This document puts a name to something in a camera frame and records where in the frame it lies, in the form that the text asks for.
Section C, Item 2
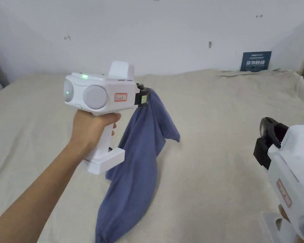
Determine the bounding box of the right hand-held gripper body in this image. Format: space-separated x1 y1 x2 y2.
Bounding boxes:
253 123 304 243

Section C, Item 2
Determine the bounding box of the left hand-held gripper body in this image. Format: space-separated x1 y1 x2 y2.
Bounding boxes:
64 60 143 176

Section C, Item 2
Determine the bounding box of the dark blue sign card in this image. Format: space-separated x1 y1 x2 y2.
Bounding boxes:
240 51 273 72

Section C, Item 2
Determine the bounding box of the blue garment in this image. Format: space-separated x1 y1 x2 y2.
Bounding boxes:
95 88 181 243

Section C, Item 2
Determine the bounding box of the person's left forearm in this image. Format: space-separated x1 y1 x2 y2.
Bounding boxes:
0 142 89 243

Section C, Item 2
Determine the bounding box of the person's right hand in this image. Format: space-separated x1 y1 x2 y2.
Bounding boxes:
278 205 290 221

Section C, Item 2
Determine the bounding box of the person's left hand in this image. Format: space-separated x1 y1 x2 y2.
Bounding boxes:
70 110 122 159

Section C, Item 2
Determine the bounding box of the bed with beige sheet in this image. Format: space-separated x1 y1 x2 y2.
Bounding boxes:
0 68 304 243

